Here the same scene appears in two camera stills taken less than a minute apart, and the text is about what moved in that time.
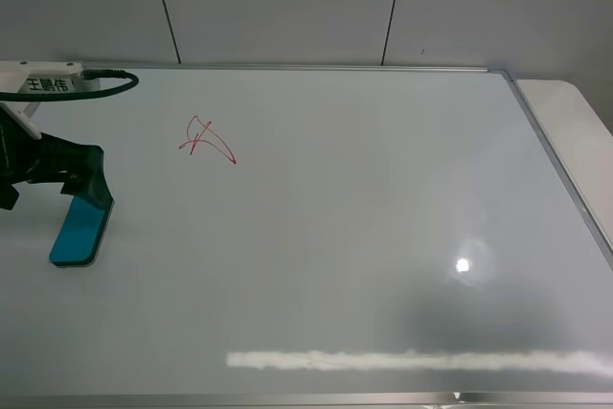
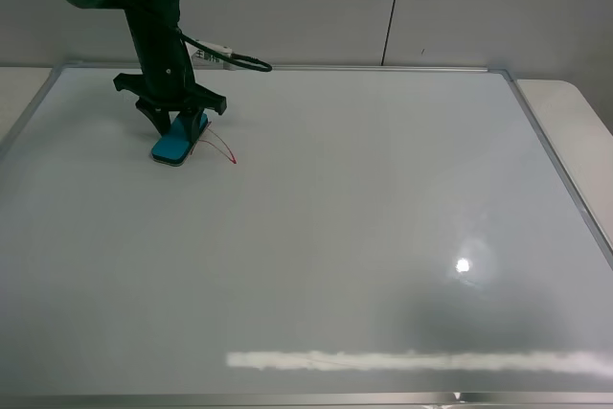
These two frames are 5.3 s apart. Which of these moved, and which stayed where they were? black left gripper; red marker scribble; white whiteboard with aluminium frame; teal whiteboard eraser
Moved: black left gripper; teal whiteboard eraser
Stayed: white whiteboard with aluminium frame; red marker scribble
